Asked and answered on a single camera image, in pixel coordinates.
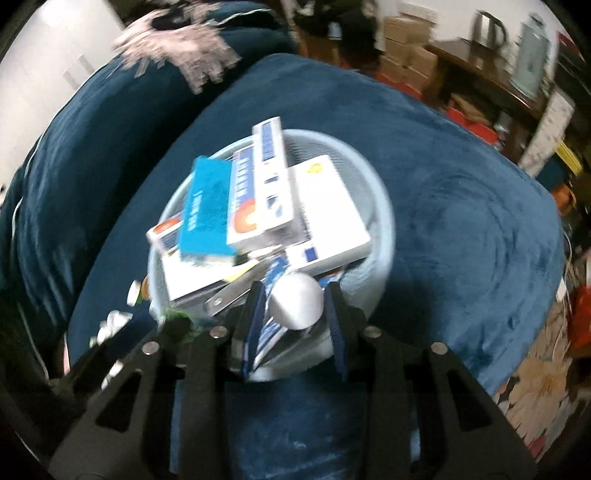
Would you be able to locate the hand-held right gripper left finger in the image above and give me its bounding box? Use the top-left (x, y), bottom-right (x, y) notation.
top-left (48, 279), bottom-right (267, 480)

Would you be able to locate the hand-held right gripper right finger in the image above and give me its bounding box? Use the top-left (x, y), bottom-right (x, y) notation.
top-left (325, 281), bottom-right (539, 480)

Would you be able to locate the white round bottle cap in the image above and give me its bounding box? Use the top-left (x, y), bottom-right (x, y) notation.
top-left (269, 272), bottom-right (324, 330)

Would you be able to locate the white printed medicine box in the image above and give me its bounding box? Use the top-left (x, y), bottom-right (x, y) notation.
top-left (161, 249), bottom-right (262, 303)

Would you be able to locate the white box with yellow label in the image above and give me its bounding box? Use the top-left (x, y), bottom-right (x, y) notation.
top-left (287, 154), bottom-right (372, 273)

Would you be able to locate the small orange blue medicine box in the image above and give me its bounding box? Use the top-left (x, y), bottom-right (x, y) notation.
top-left (146, 218), bottom-right (185, 254)

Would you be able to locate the teal box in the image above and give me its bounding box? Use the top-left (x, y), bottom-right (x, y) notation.
top-left (178, 156), bottom-right (238, 257)

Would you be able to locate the large blue orange medicine box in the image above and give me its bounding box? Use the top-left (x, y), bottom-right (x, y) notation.
top-left (225, 148), bottom-right (278, 252)

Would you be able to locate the long blue white medicine box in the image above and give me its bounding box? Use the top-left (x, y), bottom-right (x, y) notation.
top-left (252, 116), bottom-right (297, 232)

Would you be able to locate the light blue mesh basket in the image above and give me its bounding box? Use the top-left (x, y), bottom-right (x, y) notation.
top-left (148, 129), bottom-right (398, 381)

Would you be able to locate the cluster of white capped bottles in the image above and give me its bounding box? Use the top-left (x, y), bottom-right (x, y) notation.
top-left (90, 279), bottom-right (144, 352)

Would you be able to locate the blue plush blanket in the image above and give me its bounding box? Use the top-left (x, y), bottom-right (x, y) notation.
top-left (67, 53), bottom-right (566, 480)

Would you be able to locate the floral mat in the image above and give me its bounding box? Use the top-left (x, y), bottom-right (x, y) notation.
top-left (496, 300), bottom-right (591, 462)

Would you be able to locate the red bag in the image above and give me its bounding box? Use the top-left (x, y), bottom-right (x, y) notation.
top-left (566, 284), bottom-right (591, 358)

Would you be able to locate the blue plush pillow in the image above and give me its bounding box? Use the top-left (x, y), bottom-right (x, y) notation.
top-left (0, 0), bottom-right (301, 324)

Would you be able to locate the pink fringed throw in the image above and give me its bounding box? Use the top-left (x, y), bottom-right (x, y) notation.
top-left (113, 7), bottom-right (243, 95)

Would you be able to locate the stack of cardboard boxes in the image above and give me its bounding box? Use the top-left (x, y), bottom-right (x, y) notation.
top-left (376, 14), bottom-right (439, 93)

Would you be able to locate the white patterned panel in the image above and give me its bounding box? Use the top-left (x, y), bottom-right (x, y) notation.
top-left (519, 88), bottom-right (578, 178)

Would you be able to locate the dark wooden table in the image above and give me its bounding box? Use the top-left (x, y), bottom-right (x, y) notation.
top-left (425, 39), bottom-right (555, 121)

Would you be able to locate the pale green thermos flask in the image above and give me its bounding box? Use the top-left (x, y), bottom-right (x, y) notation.
top-left (508, 14), bottom-right (555, 97)

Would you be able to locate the metal kettle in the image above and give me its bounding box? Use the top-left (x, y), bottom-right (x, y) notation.
top-left (471, 10), bottom-right (509, 51)

